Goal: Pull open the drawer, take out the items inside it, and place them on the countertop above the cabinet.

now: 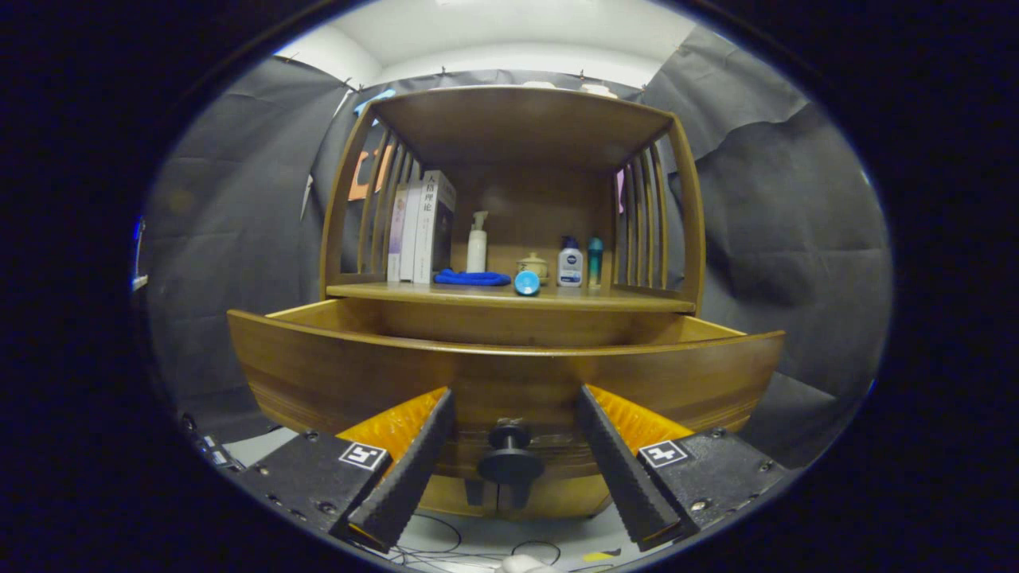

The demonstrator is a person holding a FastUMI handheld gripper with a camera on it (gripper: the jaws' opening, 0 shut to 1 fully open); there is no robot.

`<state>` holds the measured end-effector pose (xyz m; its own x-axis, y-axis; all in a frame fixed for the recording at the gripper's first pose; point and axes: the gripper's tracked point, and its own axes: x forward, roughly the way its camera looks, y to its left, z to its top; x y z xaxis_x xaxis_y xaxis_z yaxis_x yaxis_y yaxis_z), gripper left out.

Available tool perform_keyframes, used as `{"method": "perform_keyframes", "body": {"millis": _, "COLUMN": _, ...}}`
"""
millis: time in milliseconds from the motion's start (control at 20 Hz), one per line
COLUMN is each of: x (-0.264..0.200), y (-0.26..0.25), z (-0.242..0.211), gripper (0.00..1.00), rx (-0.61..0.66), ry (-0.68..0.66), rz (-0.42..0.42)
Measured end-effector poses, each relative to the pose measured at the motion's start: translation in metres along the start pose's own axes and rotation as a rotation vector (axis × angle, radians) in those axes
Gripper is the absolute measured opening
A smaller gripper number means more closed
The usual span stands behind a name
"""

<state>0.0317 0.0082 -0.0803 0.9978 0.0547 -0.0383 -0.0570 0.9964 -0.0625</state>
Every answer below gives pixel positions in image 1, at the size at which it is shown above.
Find black drawer knob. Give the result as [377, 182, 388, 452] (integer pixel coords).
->
[476, 422, 547, 486]

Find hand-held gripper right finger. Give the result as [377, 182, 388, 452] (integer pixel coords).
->
[575, 384, 789, 552]

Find wooden countertop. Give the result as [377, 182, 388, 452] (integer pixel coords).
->
[326, 281, 697, 314]

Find wooden cabinet door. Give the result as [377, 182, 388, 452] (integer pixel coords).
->
[500, 476, 612, 520]
[418, 476, 501, 516]

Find wooden drawer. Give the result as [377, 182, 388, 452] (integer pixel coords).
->
[227, 298, 787, 482]

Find white bottle blue cap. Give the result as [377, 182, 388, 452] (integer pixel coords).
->
[557, 236, 584, 288]

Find thin white book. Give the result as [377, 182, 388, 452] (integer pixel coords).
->
[400, 181, 423, 283]

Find white pump bottle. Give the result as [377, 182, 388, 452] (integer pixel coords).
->
[467, 211, 489, 274]

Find wooden cabinet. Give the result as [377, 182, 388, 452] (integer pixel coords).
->
[321, 85, 707, 522]

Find tangled black cables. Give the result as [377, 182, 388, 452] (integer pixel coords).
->
[390, 513, 566, 570]

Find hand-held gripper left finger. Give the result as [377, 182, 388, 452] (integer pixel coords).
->
[227, 388, 457, 555]

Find blue folded cloth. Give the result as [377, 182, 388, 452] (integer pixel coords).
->
[434, 268, 512, 287]

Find thick white dark book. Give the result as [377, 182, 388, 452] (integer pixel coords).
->
[412, 170, 457, 285]

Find thin purple spine book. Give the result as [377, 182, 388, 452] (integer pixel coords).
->
[387, 185, 408, 283]

